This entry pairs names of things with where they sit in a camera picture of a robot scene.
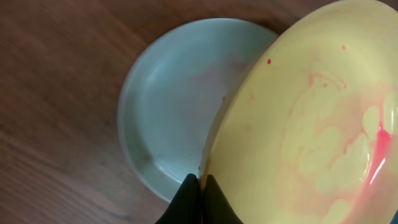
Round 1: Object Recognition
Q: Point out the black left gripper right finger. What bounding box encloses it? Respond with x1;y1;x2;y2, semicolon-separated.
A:
202;175;243;224

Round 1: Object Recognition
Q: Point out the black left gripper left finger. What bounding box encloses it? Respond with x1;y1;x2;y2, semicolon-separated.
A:
155;174;201;224

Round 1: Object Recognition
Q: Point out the light blue plate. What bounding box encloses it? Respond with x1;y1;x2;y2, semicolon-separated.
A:
118;18;277;202

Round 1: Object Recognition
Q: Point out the yellow-green plate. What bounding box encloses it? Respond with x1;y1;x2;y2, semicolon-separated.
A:
200;1;397;223

